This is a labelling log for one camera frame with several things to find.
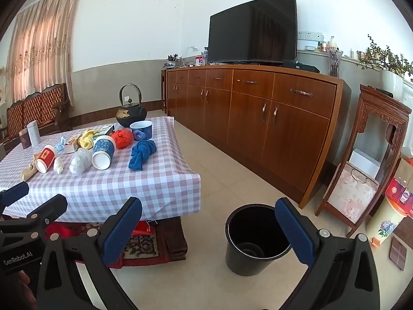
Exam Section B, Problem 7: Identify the brown floor mat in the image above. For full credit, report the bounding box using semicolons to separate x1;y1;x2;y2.
389;235;408;271

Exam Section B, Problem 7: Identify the black set-top box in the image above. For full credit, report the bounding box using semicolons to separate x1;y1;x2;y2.
282;60;321;73

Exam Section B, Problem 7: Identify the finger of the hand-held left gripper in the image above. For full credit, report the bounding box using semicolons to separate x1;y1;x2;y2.
0;194;68;233
0;182;30;215

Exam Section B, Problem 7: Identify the white cylindrical canister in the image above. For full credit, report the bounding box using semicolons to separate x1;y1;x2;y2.
26;120;42;146

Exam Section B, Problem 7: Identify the red printed carton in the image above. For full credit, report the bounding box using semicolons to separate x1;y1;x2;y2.
385;176;413;217

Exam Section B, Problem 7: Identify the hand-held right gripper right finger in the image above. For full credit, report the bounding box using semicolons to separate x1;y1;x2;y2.
274;197;381;310

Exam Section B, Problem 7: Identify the flat screen television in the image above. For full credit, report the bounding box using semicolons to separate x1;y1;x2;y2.
206;0;298;65

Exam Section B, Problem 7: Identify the glass vase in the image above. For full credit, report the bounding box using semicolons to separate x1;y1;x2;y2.
327;47;343;78

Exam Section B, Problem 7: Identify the small brown box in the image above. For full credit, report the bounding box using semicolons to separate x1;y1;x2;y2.
18;130;32;150

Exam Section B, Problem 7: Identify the red packet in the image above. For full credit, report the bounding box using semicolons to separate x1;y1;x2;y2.
132;220;152;236

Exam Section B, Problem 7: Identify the red cloth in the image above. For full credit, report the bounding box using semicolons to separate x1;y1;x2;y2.
109;128;134;150

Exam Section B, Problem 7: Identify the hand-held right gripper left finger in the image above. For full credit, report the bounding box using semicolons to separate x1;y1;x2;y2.
36;196;143;310

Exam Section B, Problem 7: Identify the beige paper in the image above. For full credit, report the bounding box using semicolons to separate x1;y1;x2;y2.
21;155;41;181

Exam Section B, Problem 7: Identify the red paper cup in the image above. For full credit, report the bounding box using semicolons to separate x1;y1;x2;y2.
35;145;57;172

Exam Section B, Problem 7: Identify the brown cardboard box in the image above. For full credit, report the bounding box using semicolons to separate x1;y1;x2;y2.
394;158;413;181

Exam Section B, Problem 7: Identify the small potted plant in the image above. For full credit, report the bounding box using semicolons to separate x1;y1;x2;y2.
163;54;181;69

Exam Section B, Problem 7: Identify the blue cloth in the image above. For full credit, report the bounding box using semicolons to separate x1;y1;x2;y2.
128;140;157;171

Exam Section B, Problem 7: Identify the blue white paper bowl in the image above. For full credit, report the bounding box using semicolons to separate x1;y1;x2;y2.
130;120;153;142

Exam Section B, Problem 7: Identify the green white carton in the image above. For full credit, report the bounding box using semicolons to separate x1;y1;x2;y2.
92;125;116;140

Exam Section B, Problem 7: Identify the white plastic bag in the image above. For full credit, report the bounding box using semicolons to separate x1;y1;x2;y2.
69;148;93;175

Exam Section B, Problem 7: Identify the wooden sideboard cabinet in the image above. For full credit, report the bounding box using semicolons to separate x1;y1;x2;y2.
160;64;352;210

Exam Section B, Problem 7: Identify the red plastic bag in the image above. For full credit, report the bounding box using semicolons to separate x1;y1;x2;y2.
45;222;78;241

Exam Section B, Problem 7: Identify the yellow cloth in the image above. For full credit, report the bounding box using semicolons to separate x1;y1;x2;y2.
78;129;100;149

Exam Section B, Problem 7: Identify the carved wooden stand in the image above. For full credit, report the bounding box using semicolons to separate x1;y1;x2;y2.
315;84;412;238

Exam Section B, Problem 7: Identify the blue patterned paper cup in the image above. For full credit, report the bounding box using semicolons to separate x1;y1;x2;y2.
92;135;117;170

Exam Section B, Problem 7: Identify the black cast iron kettle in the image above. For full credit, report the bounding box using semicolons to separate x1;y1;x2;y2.
115;83;148;128

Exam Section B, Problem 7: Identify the black plastic bucket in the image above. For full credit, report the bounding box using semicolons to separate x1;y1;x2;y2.
225;203;295;277

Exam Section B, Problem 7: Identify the beige embroidered curtain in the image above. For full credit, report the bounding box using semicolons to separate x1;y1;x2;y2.
5;0;83;104

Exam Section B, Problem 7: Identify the small wooden side table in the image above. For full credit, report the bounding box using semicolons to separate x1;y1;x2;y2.
160;69;168;113

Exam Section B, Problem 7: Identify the wooden upholstered bench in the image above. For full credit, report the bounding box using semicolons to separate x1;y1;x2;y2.
0;83;72;149

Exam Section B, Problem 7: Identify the white floral bucket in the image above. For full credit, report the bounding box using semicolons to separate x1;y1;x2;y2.
366;195;409;247

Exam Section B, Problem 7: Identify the red patterned rug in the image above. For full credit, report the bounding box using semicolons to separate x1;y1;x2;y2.
106;223;170;268

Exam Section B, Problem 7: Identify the leafy branch plant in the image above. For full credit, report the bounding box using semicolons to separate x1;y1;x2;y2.
356;34;413;78

